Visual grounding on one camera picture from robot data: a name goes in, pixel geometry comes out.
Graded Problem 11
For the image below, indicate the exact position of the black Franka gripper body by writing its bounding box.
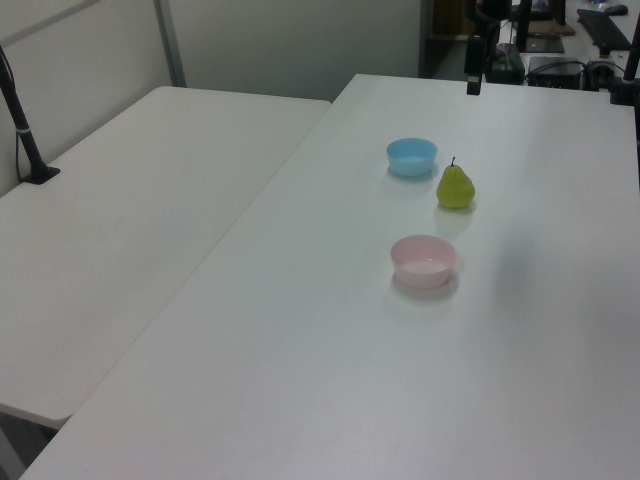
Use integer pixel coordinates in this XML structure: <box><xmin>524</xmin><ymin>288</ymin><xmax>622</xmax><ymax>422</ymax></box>
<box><xmin>464</xmin><ymin>34</ymin><xmax>486</xmax><ymax>78</ymax></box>

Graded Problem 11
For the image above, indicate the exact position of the green pear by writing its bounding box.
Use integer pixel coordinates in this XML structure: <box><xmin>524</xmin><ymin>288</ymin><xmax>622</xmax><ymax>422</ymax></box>
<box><xmin>436</xmin><ymin>156</ymin><xmax>477</xmax><ymax>210</ymax></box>

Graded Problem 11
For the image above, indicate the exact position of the blue plastic bowl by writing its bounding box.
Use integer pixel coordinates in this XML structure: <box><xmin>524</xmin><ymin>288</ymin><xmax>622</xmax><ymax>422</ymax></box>
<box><xmin>385</xmin><ymin>136</ymin><xmax>439</xmax><ymax>178</ymax></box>

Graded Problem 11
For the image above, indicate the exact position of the pink plastic bowl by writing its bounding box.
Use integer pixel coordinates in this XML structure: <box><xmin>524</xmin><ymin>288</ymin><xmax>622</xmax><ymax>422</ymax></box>
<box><xmin>390</xmin><ymin>233</ymin><xmax>458</xmax><ymax>290</ymax></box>

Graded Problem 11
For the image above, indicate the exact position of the black monitor stand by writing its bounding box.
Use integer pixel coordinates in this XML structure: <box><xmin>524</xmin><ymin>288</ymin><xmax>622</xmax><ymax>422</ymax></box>
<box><xmin>516</xmin><ymin>0</ymin><xmax>567</xmax><ymax>55</ymax></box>

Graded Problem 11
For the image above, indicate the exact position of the black electronics box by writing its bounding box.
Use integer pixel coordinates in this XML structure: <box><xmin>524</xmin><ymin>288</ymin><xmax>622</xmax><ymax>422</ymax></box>
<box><xmin>526</xmin><ymin>55</ymin><xmax>587</xmax><ymax>89</ymax></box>

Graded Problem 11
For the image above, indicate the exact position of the black computer keyboard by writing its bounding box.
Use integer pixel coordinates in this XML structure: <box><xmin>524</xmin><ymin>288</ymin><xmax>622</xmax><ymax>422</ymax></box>
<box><xmin>576</xmin><ymin>7</ymin><xmax>633</xmax><ymax>52</ymax></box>

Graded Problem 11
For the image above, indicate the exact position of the black camera stand with clamp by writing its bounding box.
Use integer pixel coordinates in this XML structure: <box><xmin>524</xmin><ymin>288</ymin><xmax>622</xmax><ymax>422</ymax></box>
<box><xmin>608</xmin><ymin>27</ymin><xmax>640</xmax><ymax>107</ymax></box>

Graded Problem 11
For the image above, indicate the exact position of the grey metal partition post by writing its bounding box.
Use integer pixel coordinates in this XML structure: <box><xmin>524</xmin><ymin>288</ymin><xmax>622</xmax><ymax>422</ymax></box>
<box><xmin>153</xmin><ymin>0</ymin><xmax>187</xmax><ymax>89</ymax></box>

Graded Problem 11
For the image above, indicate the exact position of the black clamped camera pole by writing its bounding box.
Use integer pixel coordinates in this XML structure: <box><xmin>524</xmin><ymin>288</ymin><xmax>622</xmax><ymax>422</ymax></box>
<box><xmin>0</xmin><ymin>44</ymin><xmax>62</xmax><ymax>187</ymax></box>

